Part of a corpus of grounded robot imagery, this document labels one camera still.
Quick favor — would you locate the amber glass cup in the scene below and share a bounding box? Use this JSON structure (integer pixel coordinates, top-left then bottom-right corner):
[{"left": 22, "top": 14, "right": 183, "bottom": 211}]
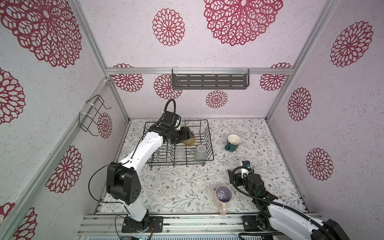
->
[{"left": 183, "top": 127, "right": 196, "bottom": 147}]

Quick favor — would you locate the grey mug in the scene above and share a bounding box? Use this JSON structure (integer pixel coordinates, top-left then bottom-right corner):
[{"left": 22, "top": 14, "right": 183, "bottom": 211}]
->
[{"left": 189, "top": 145, "right": 208, "bottom": 161}]

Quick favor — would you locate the pink mug purple inside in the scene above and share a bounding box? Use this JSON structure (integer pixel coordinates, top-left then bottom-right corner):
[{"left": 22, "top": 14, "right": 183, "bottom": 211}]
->
[{"left": 214, "top": 186, "right": 233, "bottom": 216}]

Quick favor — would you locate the dark green mug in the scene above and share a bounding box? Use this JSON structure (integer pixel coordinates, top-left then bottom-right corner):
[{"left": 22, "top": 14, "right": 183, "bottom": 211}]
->
[{"left": 225, "top": 134, "right": 241, "bottom": 153}]

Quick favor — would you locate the clear glass cup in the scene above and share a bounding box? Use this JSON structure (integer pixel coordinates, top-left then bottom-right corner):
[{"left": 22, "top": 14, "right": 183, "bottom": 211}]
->
[{"left": 175, "top": 147, "right": 186, "bottom": 159}]

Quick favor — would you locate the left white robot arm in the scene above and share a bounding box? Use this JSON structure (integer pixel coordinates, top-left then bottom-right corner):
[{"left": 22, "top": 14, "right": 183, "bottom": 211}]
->
[{"left": 93, "top": 99, "right": 196, "bottom": 229}]

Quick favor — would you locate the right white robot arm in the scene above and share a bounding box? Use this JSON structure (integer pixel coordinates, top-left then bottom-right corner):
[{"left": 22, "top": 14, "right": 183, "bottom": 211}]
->
[{"left": 228, "top": 161, "right": 349, "bottom": 240}]

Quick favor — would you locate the black wire dish rack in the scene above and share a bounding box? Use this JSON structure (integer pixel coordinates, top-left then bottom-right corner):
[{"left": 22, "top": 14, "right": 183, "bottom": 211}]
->
[{"left": 147, "top": 120, "right": 215, "bottom": 167}]

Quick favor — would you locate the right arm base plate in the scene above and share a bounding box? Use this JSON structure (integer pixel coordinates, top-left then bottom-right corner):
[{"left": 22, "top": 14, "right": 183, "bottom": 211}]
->
[{"left": 242, "top": 215, "right": 271, "bottom": 232}]

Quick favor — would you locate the grey slotted wall shelf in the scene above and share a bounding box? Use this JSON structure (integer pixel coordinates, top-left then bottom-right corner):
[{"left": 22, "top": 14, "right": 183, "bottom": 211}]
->
[{"left": 171, "top": 69, "right": 250, "bottom": 90}]

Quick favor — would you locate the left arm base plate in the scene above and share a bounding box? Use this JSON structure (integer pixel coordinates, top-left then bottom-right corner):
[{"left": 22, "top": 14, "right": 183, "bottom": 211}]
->
[{"left": 122, "top": 216, "right": 164, "bottom": 234}]

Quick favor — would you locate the black wire wall holder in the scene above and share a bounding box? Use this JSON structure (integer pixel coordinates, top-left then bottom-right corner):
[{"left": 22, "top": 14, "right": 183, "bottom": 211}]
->
[{"left": 78, "top": 95, "right": 113, "bottom": 139}]

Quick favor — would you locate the aluminium mounting rail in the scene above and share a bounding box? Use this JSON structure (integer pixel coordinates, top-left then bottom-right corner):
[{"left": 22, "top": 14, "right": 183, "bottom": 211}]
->
[{"left": 76, "top": 213, "right": 257, "bottom": 239}]

